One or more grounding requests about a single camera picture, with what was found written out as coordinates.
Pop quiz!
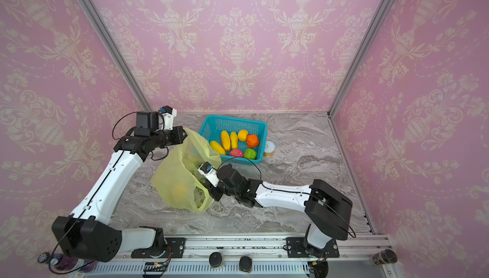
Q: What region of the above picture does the pink toy fruit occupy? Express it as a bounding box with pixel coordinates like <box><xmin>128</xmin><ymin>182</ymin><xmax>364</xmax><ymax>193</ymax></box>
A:
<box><xmin>229</xmin><ymin>149</ymin><xmax>244</xmax><ymax>158</ymax></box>

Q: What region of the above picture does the green toy vegetable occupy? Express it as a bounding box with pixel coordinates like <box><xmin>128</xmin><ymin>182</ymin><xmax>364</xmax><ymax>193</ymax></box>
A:
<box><xmin>243</xmin><ymin>148</ymin><xmax>257</xmax><ymax>160</ymax></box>

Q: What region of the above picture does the yellow toy fruit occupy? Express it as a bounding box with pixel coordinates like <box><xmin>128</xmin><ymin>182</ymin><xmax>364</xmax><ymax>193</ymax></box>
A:
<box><xmin>210</xmin><ymin>141</ymin><xmax>226</xmax><ymax>155</ymax></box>

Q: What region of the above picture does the yellow toy banana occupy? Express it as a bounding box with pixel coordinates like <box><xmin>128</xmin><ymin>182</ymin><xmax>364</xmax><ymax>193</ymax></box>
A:
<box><xmin>230</xmin><ymin>132</ymin><xmax>239</xmax><ymax>149</ymax></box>

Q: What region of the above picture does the orange toy fruit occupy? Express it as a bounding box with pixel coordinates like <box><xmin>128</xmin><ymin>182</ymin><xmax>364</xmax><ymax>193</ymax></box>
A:
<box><xmin>246</xmin><ymin>135</ymin><xmax>260</xmax><ymax>148</ymax></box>

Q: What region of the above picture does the small yellow toy lemon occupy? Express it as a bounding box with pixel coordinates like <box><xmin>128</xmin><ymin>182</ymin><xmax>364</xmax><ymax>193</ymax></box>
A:
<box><xmin>238</xmin><ymin>130</ymin><xmax>248</xmax><ymax>142</ymax></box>

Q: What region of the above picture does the yellow plastic bag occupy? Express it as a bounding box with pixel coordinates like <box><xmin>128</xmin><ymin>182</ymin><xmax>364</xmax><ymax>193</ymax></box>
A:
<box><xmin>151</xmin><ymin>128</ymin><xmax>222</xmax><ymax>213</ymax></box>

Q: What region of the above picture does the orange-yellow toy mango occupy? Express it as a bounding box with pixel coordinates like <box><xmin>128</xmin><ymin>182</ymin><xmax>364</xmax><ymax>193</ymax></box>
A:
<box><xmin>220</xmin><ymin>130</ymin><xmax>231</xmax><ymax>152</ymax></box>

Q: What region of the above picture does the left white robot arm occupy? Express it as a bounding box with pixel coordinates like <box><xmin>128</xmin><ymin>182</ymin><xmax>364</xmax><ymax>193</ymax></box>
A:
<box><xmin>52</xmin><ymin>106</ymin><xmax>187</xmax><ymax>262</ymax></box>

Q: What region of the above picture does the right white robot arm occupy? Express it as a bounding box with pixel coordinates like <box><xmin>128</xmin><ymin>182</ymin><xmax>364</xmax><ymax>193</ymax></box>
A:
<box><xmin>198</xmin><ymin>162</ymin><xmax>356</xmax><ymax>249</ymax></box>

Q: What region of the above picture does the teal plastic basket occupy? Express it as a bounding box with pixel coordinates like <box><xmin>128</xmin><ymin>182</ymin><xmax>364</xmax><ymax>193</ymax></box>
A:
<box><xmin>199</xmin><ymin>115</ymin><xmax>268</xmax><ymax>165</ymax></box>

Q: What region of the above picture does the small orange-print tin can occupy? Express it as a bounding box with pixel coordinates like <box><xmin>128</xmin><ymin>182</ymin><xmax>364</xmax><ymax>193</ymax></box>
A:
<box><xmin>263</xmin><ymin>141</ymin><xmax>276</xmax><ymax>157</ymax></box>

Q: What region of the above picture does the black knob left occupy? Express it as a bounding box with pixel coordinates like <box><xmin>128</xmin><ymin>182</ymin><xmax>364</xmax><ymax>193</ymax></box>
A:
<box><xmin>208</xmin><ymin>251</ymin><xmax>224</xmax><ymax>269</ymax></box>

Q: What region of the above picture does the black knob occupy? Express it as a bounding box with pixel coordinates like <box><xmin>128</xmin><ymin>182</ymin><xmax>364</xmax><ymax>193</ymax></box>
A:
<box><xmin>208</xmin><ymin>251</ymin><xmax>224</xmax><ymax>269</ymax></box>
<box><xmin>239</xmin><ymin>256</ymin><xmax>253</xmax><ymax>273</ymax></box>

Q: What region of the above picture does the black knob right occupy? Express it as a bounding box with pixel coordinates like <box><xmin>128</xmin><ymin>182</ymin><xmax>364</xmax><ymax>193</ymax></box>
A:
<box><xmin>239</xmin><ymin>256</ymin><xmax>253</xmax><ymax>273</ymax></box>

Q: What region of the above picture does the purple bottle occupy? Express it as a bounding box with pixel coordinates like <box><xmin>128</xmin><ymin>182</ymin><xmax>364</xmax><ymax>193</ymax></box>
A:
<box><xmin>37</xmin><ymin>252</ymin><xmax>97</xmax><ymax>273</ymax></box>

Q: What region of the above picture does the dark jar right corner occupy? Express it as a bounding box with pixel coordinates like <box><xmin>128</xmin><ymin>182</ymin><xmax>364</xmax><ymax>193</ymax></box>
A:
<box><xmin>370</xmin><ymin>249</ymin><xmax>398</xmax><ymax>266</ymax></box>

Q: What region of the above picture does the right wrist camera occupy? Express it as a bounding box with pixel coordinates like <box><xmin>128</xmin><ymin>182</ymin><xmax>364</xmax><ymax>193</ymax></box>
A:
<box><xmin>198</xmin><ymin>162</ymin><xmax>220</xmax><ymax>188</ymax></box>

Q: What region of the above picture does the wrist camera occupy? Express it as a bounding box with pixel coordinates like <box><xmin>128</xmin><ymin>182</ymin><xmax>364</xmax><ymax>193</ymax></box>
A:
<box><xmin>198</xmin><ymin>162</ymin><xmax>220</xmax><ymax>188</ymax></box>
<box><xmin>159</xmin><ymin>106</ymin><xmax>177</xmax><ymax>130</ymax></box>

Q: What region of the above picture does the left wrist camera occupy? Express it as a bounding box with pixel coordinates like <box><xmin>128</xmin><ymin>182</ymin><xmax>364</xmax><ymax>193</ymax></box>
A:
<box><xmin>159</xmin><ymin>106</ymin><xmax>177</xmax><ymax>130</ymax></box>

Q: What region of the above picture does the aluminium front rail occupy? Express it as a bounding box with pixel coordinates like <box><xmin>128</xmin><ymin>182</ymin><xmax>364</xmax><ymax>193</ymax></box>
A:
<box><xmin>71</xmin><ymin>233</ymin><xmax>401</xmax><ymax>277</ymax></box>

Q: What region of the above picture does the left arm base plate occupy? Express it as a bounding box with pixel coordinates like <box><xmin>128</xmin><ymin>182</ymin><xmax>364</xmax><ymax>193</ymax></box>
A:
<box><xmin>131</xmin><ymin>237</ymin><xmax>186</xmax><ymax>259</ymax></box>

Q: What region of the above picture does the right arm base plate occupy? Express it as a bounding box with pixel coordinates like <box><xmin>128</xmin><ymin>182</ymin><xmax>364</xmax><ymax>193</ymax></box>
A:
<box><xmin>283</xmin><ymin>237</ymin><xmax>340</xmax><ymax>258</ymax></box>

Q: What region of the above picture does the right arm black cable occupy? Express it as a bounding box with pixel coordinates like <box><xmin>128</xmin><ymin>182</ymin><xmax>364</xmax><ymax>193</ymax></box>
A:
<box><xmin>217</xmin><ymin>156</ymin><xmax>357</xmax><ymax>239</ymax></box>

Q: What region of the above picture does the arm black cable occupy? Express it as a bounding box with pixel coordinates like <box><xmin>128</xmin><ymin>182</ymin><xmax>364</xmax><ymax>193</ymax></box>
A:
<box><xmin>217</xmin><ymin>156</ymin><xmax>357</xmax><ymax>239</ymax></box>
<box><xmin>47</xmin><ymin>111</ymin><xmax>171</xmax><ymax>275</ymax></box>

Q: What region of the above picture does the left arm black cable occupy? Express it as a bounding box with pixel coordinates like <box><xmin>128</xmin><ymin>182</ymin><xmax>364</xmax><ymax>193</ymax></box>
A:
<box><xmin>47</xmin><ymin>111</ymin><xmax>171</xmax><ymax>275</ymax></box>

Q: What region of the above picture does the left corner aluminium post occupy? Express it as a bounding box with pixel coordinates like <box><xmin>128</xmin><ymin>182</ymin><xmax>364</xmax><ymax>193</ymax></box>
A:
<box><xmin>77</xmin><ymin>0</ymin><xmax>152</xmax><ymax>111</ymax></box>

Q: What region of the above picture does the corner aluminium post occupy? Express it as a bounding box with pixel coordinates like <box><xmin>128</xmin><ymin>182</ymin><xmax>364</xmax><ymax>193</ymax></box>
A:
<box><xmin>329</xmin><ymin>0</ymin><xmax>394</xmax><ymax>120</ymax></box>
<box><xmin>77</xmin><ymin>0</ymin><xmax>152</xmax><ymax>111</ymax></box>

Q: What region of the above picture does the right corner aluminium post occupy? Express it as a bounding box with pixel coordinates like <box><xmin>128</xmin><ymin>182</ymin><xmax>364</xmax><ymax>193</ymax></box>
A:
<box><xmin>329</xmin><ymin>0</ymin><xmax>394</xmax><ymax>120</ymax></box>

